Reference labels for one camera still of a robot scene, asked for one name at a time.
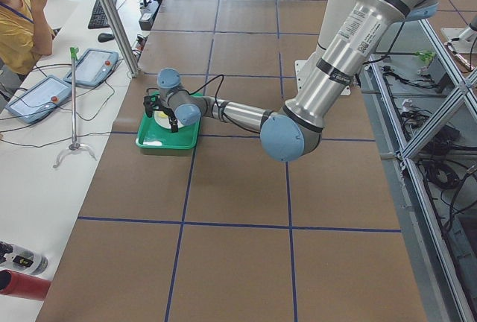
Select silver stand with green clip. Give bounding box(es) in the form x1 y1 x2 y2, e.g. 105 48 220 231
53 47 97 168

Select red cylinder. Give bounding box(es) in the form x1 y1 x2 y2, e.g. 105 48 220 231
1 269 51 301

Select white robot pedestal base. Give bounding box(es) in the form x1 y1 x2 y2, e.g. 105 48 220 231
295 0 353 92

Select teach pendant tablet near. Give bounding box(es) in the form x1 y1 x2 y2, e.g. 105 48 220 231
6 75 72 124

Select person in yellow shirt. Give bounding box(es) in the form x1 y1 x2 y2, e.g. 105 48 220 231
0 0 55 77

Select aluminium frame rail right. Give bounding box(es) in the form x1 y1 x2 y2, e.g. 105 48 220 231
361 20 476 321

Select teach pendant tablet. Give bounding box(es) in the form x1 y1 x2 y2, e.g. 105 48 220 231
63 48 119 88
6 75 72 124

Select teach pendant tablet far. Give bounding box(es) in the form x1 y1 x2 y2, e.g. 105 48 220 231
63 48 119 88

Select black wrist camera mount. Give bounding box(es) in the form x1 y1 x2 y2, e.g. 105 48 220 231
143 93 162 118

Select aluminium frame post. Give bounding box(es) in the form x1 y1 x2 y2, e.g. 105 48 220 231
100 0 139 78

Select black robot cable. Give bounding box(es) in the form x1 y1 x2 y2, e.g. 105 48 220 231
145 73 262 131

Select black computer mouse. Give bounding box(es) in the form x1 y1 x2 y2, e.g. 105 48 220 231
97 33 115 43

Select white round plate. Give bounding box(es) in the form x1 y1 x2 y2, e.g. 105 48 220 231
154 111 183 130

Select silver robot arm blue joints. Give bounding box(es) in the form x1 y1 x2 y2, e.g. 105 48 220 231
157 0 437 162

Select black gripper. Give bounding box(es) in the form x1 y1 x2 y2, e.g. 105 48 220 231
156 98 179 132

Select black keyboard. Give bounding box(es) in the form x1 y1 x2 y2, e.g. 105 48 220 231
87 0 109 29

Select green plastic tray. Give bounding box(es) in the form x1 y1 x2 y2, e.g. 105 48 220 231
136 106 200 150

